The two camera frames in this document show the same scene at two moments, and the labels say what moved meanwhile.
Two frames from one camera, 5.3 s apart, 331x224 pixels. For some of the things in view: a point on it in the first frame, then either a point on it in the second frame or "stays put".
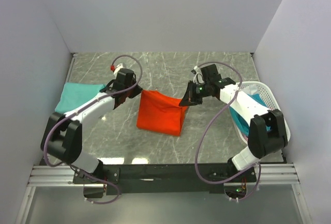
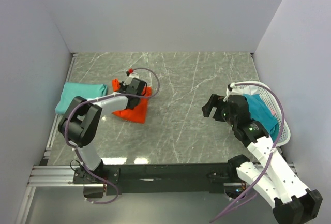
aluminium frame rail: x=62 y=175 stays put
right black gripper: x=190 y=98 → x=216 y=101
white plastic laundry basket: x=267 y=97 stays put
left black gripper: x=138 y=90 → x=122 y=87
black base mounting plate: x=162 y=179 stays put
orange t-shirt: x=160 y=113 → x=138 y=114
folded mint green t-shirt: x=73 y=92 stays put
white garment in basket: x=251 y=89 stays put
